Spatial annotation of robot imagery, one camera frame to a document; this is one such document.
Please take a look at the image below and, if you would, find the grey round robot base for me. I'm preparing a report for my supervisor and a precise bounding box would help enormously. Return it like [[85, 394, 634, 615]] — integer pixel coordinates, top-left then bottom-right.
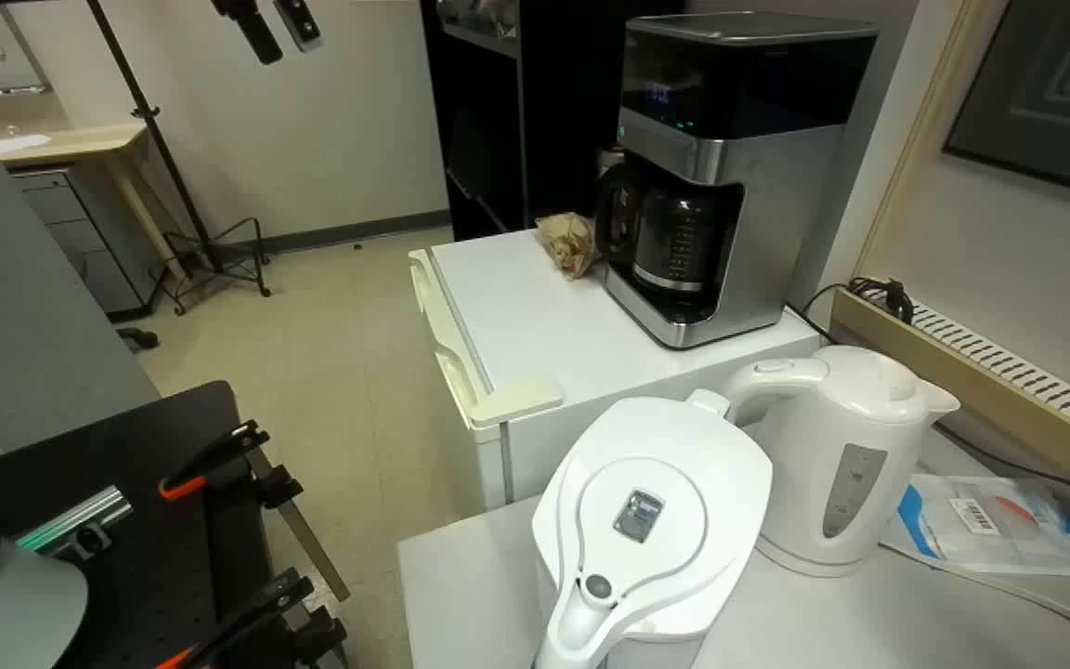
[[0, 537, 94, 669]]

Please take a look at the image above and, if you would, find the glass coffee carafe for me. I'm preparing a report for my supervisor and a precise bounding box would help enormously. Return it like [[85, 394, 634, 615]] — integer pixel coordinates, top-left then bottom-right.
[[592, 154, 729, 316]]

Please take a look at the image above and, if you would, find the black and steel coffee machine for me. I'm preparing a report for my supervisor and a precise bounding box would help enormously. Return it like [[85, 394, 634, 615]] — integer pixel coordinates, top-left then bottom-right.
[[592, 11, 882, 353]]

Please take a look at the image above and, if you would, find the black tripod stand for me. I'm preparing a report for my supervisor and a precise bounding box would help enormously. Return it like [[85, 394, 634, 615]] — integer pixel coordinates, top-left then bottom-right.
[[85, 0, 274, 316]]

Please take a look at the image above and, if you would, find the light wooden desk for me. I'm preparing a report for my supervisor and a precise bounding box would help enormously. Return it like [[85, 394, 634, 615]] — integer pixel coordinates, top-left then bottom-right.
[[0, 115, 194, 291]]

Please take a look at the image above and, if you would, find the grey filing cabinet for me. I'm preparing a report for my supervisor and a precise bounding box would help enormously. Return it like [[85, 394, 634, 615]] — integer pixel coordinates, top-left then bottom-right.
[[13, 162, 165, 322]]

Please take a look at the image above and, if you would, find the small black floor object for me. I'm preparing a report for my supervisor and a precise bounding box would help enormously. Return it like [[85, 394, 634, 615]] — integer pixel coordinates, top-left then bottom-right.
[[114, 318, 165, 358]]

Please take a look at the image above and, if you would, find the crumpled brown paper ball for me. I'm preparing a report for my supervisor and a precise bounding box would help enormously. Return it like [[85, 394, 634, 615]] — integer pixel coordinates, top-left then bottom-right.
[[533, 206, 603, 282]]

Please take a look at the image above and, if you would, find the grey partition panel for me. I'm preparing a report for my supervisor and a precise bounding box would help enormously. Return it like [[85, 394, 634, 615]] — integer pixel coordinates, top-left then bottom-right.
[[0, 69, 165, 457]]

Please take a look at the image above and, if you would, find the white mini fridge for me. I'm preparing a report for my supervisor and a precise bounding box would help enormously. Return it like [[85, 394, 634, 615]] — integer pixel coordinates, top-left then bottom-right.
[[405, 225, 834, 511]]

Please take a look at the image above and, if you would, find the wooden strip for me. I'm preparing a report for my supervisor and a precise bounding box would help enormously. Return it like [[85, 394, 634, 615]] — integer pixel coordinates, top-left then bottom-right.
[[247, 444, 355, 605]]

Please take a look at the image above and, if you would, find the green and silver label plate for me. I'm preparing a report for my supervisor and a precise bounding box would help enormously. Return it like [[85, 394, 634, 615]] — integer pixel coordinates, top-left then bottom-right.
[[13, 484, 138, 562]]

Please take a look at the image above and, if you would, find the black perforated robot table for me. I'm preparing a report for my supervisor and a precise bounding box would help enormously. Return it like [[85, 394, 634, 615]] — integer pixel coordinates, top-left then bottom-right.
[[0, 380, 284, 669]]

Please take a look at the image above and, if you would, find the white water filter pitcher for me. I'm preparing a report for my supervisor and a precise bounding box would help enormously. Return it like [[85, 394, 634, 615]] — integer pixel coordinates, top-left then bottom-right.
[[527, 385, 777, 669]]

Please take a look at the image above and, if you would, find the white electric kettle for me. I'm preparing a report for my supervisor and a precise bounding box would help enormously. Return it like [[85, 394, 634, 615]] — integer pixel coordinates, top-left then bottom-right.
[[720, 340, 968, 574]]

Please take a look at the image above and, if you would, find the dark framed picture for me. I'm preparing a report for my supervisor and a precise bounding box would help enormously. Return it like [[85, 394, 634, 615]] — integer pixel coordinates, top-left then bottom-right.
[[939, 0, 1070, 206]]

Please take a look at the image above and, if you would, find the wooden radiator cover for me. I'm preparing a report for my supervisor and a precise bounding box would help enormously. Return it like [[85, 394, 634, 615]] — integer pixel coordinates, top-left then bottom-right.
[[830, 276, 1070, 511]]

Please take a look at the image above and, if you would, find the plastic bag with blue paper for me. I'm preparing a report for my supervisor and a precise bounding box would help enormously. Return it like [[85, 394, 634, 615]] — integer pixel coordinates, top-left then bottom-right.
[[876, 468, 1070, 582]]

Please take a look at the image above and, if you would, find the black clamp with orange handle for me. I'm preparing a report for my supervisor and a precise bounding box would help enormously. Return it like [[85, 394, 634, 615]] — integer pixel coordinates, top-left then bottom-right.
[[154, 566, 355, 669], [154, 415, 309, 511]]

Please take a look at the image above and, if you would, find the black power cable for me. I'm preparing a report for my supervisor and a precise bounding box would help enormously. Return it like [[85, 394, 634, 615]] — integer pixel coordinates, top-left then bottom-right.
[[800, 270, 922, 346]]

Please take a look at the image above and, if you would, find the grey kettle cable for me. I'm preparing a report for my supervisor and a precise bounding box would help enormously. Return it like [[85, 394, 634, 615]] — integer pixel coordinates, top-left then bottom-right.
[[876, 537, 1070, 664]]

